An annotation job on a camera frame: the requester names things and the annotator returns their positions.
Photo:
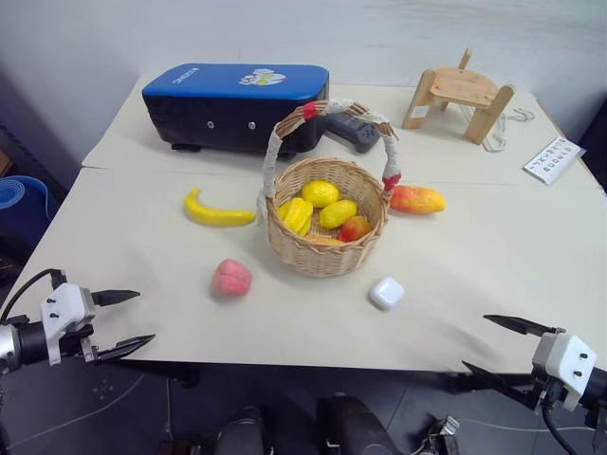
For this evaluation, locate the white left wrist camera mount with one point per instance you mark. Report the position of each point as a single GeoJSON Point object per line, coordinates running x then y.
{"type": "Point", "coordinates": [64, 308]}

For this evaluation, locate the white card with icons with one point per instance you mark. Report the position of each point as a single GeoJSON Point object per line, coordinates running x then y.
{"type": "Point", "coordinates": [555, 160]}

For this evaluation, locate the round yellow toy lemon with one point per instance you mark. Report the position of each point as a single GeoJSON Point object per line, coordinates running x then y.
{"type": "Point", "coordinates": [321, 193]}

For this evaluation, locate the small wooden stool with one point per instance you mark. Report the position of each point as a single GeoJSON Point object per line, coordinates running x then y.
{"type": "Point", "coordinates": [462, 90]}

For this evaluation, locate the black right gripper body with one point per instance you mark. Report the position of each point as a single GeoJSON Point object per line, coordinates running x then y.
{"type": "Point", "coordinates": [550, 389]}

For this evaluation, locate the white earbuds case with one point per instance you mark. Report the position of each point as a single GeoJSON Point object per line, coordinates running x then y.
{"type": "Point", "coordinates": [386, 294]}

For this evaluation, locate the blue rolled foam mat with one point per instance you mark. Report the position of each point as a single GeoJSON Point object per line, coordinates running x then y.
{"type": "Point", "coordinates": [21, 204]}

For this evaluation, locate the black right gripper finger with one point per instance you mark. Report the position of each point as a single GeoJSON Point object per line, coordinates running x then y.
{"type": "Point", "coordinates": [521, 324]}
{"type": "Point", "coordinates": [502, 384]}

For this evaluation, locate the red orange toy mango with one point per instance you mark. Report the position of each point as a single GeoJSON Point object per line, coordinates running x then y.
{"type": "Point", "coordinates": [417, 200]}

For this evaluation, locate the dark rounded shape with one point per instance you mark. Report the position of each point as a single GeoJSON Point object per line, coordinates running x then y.
{"type": "Point", "coordinates": [242, 431]}
{"type": "Point", "coordinates": [353, 426]}

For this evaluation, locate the oval yellow toy lemon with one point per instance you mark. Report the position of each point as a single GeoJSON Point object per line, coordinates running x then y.
{"type": "Point", "coordinates": [337, 214]}

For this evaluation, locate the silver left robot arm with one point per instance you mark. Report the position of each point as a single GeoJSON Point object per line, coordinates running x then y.
{"type": "Point", "coordinates": [23, 342]}

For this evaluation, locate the orange toy fruit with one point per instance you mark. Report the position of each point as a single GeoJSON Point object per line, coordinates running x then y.
{"type": "Point", "coordinates": [322, 240]}

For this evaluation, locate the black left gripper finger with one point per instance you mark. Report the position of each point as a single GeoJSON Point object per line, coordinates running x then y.
{"type": "Point", "coordinates": [116, 297]}
{"type": "Point", "coordinates": [124, 348]}

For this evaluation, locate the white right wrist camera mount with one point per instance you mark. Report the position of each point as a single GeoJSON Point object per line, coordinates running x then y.
{"type": "Point", "coordinates": [566, 362]}

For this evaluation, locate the pink toy peach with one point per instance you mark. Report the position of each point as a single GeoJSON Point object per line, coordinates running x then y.
{"type": "Point", "coordinates": [231, 279]}

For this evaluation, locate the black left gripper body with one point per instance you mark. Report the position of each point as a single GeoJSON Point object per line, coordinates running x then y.
{"type": "Point", "coordinates": [90, 348]}

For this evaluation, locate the yellow toy starfruit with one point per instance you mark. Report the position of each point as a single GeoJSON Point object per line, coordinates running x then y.
{"type": "Point", "coordinates": [296, 215]}

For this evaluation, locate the blue and black hard case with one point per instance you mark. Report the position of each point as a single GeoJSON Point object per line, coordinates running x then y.
{"type": "Point", "coordinates": [227, 109]}

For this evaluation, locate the black game controller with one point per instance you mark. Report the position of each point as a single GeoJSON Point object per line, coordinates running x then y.
{"type": "Point", "coordinates": [353, 132]}

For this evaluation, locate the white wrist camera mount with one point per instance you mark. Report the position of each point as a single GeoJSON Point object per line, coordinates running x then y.
{"type": "Point", "coordinates": [566, 362]}
{"type": "Point", "coordinates": [64, 308]}

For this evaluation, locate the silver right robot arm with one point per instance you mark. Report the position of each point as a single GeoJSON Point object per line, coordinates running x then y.
{"type": "Point", "coordinates": [596, 393]}

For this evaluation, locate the red yellow toy apple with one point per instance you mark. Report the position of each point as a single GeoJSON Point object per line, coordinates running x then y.
{"type": "Point", "coordinates": [355, 228]}

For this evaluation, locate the yellow toy banana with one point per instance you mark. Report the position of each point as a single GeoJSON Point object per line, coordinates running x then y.
{"type": "Point", "coordinates": [213, 215]}

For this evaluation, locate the dark metal bracket shape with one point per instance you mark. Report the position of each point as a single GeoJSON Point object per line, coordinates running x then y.
{"type": "Point", "coordinates": [438, 436]}

